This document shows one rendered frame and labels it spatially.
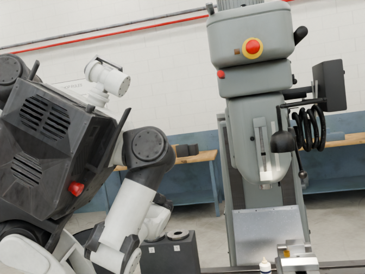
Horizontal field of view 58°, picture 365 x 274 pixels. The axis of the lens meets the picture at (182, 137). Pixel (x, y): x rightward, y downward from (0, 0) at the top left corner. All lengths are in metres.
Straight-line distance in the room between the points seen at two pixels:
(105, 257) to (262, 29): 0.76
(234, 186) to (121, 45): 4.51
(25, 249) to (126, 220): 0.29
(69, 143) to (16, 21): 6.14
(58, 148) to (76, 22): 5.53
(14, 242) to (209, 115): 4.71
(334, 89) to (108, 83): 0.93
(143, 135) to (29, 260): 0.45
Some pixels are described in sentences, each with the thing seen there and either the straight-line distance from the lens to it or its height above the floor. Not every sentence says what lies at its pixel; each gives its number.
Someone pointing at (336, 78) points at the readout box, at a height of 1.65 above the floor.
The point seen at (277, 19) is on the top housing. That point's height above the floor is 1.83.
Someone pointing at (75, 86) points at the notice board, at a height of 2.27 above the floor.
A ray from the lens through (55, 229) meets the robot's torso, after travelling 0.96.
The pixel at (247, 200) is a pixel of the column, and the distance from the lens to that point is 1.68.
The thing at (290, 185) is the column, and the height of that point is 1.18.
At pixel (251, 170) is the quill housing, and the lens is 1.17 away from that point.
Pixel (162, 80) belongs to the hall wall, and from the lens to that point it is 5.59.
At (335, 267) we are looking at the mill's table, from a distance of 1.51.
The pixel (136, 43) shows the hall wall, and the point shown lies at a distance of 5.77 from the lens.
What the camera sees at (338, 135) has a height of 0.96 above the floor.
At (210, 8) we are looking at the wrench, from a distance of 1.03.
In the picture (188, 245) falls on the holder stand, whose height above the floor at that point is 1.10.
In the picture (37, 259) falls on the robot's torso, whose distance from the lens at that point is 0.98.
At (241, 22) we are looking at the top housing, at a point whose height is 1.84.
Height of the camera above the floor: 1.62
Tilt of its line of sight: 5 degrees down
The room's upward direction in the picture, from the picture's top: 8 degrees counter-clockwise
